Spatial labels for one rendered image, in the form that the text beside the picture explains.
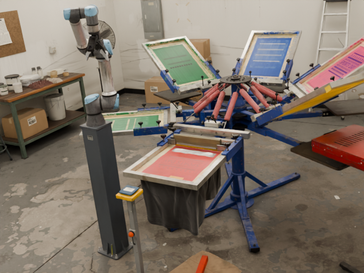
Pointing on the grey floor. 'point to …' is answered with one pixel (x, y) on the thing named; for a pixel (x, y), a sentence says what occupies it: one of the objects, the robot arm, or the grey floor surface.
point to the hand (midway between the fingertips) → (97, 61)
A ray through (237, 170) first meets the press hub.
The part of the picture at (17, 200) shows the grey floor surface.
